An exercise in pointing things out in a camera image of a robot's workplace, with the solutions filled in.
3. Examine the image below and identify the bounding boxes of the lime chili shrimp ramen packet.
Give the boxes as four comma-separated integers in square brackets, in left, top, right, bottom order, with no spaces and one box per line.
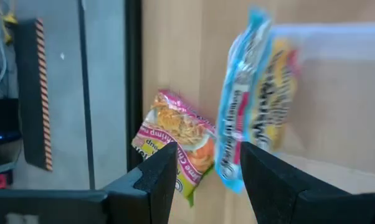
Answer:
[131,89,218,208]

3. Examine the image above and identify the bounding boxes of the silver-blue snack packets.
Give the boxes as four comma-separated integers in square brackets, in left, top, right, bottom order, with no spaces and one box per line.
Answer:
[268,21,375,184]

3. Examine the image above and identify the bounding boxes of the black aluminium table frame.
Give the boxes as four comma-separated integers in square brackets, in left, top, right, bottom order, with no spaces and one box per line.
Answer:
[124,0,144,172]

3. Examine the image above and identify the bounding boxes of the blue Maruchan ramen packet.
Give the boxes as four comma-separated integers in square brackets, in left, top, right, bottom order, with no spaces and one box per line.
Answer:
[214,6,300,194]

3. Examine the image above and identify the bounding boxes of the black hazard-striped floor mat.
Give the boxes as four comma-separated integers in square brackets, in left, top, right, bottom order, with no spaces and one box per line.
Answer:
[12,17,54,172]

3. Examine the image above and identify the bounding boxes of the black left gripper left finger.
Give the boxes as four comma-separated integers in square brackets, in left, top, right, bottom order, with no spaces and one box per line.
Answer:
[102,141,178,224]

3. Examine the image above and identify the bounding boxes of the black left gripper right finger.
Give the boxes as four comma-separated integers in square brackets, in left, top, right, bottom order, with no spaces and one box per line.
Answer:
[239,141,352,224]

